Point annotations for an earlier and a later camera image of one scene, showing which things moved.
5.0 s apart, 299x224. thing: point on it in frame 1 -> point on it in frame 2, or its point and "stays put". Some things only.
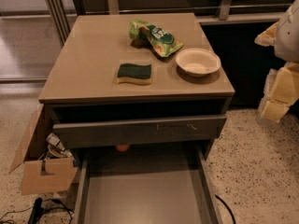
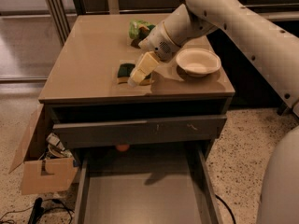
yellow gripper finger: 284,93 -> 147,63
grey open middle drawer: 146,185 stays put
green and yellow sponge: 128,73 stays put
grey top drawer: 86,133 stays put
